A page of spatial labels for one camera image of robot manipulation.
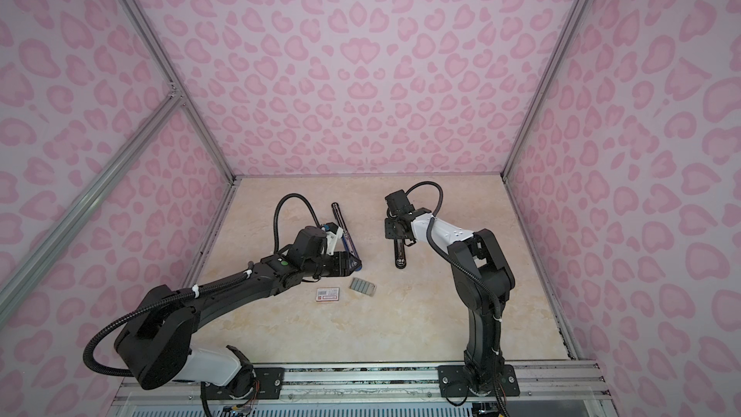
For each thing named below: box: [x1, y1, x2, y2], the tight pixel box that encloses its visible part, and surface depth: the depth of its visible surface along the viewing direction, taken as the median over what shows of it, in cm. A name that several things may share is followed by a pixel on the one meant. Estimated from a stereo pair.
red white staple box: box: [315, 286, 341, 302], surface depth 90 cm
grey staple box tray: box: [349, 277, 376, 297], surface depth 92 cm
